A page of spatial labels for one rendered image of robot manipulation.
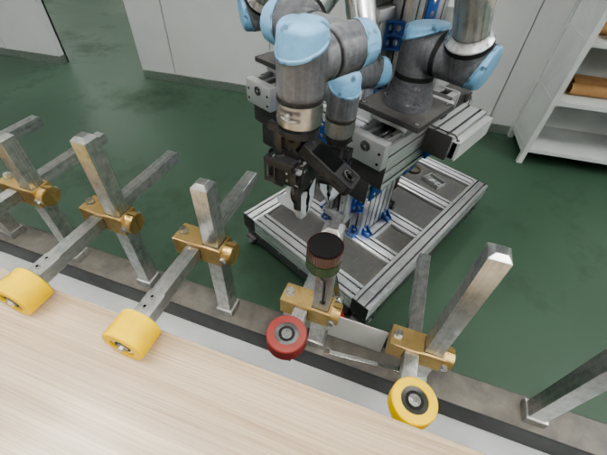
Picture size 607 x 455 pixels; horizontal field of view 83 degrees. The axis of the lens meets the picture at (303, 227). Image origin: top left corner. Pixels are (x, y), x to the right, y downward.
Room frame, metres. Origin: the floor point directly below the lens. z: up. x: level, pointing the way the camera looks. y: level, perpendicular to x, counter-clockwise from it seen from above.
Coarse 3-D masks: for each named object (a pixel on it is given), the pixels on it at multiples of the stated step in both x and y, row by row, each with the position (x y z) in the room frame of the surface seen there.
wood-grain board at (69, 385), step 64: (0, 320) 0.31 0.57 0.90; (64, 320) 0.32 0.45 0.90; (0, 384) 0.19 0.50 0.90; (64, 384) 0.20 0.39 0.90; (128, 384) 0.21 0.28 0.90; (192, 384) 0.21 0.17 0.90; (256, 384) 0.22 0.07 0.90; (0, 448) 0.10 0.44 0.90; (64, 448) 0.11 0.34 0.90; (128, 448) 0.11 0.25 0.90; (192, 448) 0.12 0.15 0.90; (256, 448) 0.12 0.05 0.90; (320, 448) 0.13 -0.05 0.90; (384, 448) 0.14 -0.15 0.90; (448, 448) 0.14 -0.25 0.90
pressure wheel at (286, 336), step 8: (272, 320) 0.34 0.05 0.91; (280, 320) 0.34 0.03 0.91; (288, 320) 0.34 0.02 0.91; (296, 320) 0.34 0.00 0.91; (272, 328) 0.32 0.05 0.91; (280, 328) 0.33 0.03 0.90; (288, 328) 0.33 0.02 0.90; (296, 328) 0.33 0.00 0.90; (304, 328) 0.33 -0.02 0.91; (272, 336) 0.31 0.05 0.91; (280, 336) 0.31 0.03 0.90; (288, 336) 0.31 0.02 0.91; (296, 336) 0.31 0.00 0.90; (304, 336) 0.31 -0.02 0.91; (272, 344) 0.29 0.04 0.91; (280, 344) 0.29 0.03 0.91; (288, 344) 0.29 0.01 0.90; (296, 344) 0.29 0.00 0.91; (304, 344) 0.30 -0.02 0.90; (272, 352) 0.29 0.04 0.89; (280, 352) 0.28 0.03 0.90; (288, 352) 0.28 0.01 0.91; (296, 352) 0.28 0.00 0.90
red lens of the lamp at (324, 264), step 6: (342, 246) 0.37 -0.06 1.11; (306, 252) 0.36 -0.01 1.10; (342, 252) 0.35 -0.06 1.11; (312, 258) 0.34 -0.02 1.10; (318, 258) 0.34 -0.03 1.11; (336, 258) 0.34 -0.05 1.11; (312, 264) 0.34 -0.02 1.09; (318, 264) 0.34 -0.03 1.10; (324, 264) 0.34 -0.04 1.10; (330, 264) 0.34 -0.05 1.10; (336, 264) 0.34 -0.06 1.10
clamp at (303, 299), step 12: (300, 288) 0.45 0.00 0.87; (288, 300) 0.41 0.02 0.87; (300, 300) 0.41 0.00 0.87; (312, 300) 0.42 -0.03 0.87; (288, 312) 0.41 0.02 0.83; (312, 312) 0.39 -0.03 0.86; (324, 312) 0.39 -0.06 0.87; (336, 312) 0.39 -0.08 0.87; (324, 324) 0.38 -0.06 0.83; (336, 324) 0.38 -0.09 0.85
